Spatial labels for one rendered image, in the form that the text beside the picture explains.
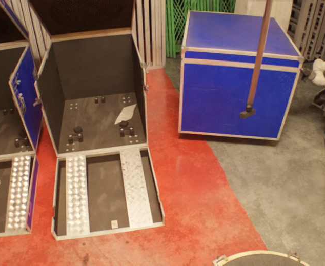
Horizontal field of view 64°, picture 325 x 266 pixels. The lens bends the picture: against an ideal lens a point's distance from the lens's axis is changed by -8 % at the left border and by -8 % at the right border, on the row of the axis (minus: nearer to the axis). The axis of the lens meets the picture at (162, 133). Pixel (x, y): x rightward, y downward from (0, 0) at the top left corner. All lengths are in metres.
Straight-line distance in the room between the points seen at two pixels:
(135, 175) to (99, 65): 1.39
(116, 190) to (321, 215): 1.83
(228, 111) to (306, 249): 1.38
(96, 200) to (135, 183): 0.37
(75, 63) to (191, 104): 1.41
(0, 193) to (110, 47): 1.88
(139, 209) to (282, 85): 1.64
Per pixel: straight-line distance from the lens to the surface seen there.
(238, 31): 2.92
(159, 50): 4.35
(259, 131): 2.91
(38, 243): 2.46
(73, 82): 3.41
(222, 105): 2.68
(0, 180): 3.01
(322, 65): 3.04
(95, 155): 2.73
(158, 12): 4.17
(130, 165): 2.59
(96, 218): 2.42
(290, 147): 3.25
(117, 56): 3.26
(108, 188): 2.58
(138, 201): 2.42
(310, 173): 3.05
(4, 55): 3.38
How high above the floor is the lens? 2.00
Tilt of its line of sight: 40 degrees down
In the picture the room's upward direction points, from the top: straight up
